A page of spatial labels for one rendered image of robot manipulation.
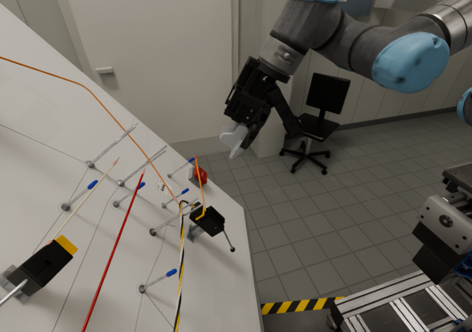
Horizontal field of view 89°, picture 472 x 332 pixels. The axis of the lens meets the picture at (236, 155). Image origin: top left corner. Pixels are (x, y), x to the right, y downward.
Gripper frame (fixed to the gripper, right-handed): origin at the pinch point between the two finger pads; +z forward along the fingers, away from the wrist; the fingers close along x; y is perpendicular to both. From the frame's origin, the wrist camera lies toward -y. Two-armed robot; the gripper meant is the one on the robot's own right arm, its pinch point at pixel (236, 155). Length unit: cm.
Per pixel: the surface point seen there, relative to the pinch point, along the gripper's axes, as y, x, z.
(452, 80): -292, -295, -98
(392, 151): -215, -203, 12
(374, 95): -185, -259, -31
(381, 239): -156, -83, 57
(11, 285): 23.4, 30.1, 12.8
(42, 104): 39.4, 1.1, 6.6
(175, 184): 8.7, -8.9, 20.7
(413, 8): -120, -194, -102
